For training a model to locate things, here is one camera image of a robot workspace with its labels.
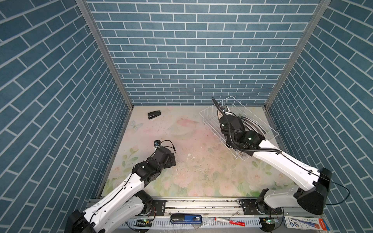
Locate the white toothpaste box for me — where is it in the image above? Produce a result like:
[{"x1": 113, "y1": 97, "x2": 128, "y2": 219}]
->
[{"x1": 284, "y1": 216, "x2": 330, "y2": 231}]

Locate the blue black handheld device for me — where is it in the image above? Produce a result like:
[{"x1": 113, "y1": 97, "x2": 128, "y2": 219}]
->
[{"x1": 170, "y1": 213, "x2": 202, "y2": 224}]

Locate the red handled screwdriver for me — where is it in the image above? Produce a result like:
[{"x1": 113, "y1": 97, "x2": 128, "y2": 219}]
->
[{"x1": 214, "y1": 217, "x2": 246, "y2": 227}]

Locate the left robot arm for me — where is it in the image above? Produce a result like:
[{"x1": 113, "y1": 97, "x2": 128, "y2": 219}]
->
[{"x1": 64, "y1": 146, "x2": 176, "y2": 233}]

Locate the aluminium mounting rail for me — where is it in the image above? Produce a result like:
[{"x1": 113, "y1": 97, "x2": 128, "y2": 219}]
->
[{"x1": 112, "y1": 197, "x2": 332, "y2": 233}]

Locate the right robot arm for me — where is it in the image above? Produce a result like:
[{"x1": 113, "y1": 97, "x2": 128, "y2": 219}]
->
[{"x1": 219, "y1": 115, "x2": 332, "y2": 215}]

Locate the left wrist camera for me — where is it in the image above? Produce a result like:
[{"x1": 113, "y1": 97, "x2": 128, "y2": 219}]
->
[{"x1": 153, "y1": 140, "x2": 161, "y2": 148}]

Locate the plate with orange sun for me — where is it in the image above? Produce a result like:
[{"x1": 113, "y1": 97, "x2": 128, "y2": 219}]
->
[{"x1": 217, "y1": 105, "x2": 237, "y2": 118}]

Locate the white wire dish rack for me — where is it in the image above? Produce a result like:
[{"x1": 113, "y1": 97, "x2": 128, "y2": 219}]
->
[{"x1": 200, "y1": 97, "x2": 280, "y2": 161}]

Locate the left controller board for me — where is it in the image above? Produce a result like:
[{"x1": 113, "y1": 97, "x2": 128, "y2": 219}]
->
[{"x1": 134, "y1": 219, "x2": 153, "y2": 228}]

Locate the right controller board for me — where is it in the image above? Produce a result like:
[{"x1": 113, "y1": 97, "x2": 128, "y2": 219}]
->
[{"x1": 260, "y1": 217, "x2": 278, "y2": 228}]

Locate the controller board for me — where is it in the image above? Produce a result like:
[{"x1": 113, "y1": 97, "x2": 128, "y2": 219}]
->
[
  {"x1": 134, "y1": 219, "x2": 153, "y2": 228},
  {"x1": 260, "y1": 217, "x2": 278, "y2": 228}
]

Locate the black stapler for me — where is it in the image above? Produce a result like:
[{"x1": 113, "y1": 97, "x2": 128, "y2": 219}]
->
[{"x1": 148, "y1": 110, "x2": 161, "y2": 119}]

